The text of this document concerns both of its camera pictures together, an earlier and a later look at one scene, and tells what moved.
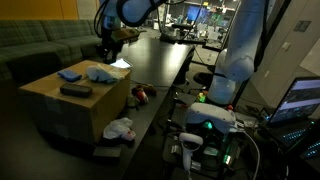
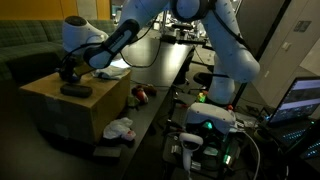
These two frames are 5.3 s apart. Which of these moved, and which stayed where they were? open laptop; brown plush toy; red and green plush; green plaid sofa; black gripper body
Moved: black gripper body
Stayed: brown plush toy; green plaid sofa; open laptop; red and green plush
